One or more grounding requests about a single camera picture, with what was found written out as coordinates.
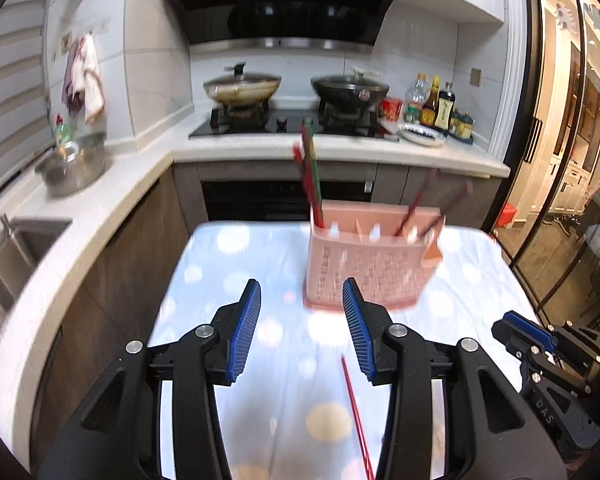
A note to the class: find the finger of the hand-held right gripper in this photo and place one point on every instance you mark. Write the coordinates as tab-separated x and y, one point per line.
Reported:
527	324
580	342

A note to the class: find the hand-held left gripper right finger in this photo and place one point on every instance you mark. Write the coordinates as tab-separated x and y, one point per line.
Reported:
357	330

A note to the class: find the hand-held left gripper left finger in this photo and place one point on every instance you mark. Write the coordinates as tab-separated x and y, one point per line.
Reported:
242	330

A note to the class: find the pink plastic utensil holder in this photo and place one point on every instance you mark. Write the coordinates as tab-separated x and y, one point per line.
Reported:
370	270

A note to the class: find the red chopstick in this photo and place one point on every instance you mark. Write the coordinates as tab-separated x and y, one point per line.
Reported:
358	420
300	166

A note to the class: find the blue dotted tablecloth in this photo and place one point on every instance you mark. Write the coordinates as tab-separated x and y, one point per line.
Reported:
280	260

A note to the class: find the red box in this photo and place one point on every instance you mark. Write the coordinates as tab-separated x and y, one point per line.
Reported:
505	216

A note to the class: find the black built-in oven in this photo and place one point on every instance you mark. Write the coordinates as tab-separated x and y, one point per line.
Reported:
255	200

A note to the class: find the grey kitchen cabinet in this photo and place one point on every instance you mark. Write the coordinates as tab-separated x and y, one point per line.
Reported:
430	180

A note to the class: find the glass sliding door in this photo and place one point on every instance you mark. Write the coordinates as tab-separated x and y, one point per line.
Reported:
570	160

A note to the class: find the white kitchen countertop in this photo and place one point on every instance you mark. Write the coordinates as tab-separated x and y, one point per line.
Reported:
130	175

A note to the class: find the white plate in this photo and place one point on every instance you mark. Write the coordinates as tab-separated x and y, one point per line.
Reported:
422	135

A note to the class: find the black gas cooktop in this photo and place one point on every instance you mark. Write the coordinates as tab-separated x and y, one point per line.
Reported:
290	127

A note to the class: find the condiment jar set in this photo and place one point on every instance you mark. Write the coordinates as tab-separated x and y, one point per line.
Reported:
462	125

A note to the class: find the dark soy sauce bottle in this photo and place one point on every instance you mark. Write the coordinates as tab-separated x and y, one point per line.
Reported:
445	110

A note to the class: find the yellow cap sauce bottle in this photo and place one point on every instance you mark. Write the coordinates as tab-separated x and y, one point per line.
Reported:
429	110

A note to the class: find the steel sink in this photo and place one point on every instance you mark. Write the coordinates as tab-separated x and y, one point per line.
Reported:
25	245

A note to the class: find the steel colander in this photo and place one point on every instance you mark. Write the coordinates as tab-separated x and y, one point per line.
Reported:
70	170

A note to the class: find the clear plastic bottle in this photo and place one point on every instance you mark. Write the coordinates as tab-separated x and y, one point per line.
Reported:
415	100

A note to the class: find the black wok with lid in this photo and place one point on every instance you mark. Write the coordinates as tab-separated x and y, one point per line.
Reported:
350	91

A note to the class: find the beige frying pan with lid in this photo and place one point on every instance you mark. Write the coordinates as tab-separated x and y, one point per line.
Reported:
240	90

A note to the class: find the green dish soap bottle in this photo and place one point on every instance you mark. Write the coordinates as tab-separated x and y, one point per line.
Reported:
62	135

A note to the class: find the hanging pink white cloth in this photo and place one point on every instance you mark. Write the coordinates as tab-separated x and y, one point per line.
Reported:
87	80

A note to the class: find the black range hood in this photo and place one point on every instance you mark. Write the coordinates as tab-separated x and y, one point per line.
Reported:
280	5

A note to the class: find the window blinds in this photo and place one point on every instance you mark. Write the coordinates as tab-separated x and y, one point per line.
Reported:
10	85

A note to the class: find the wall socket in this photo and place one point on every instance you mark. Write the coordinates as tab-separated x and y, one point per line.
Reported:
475	76

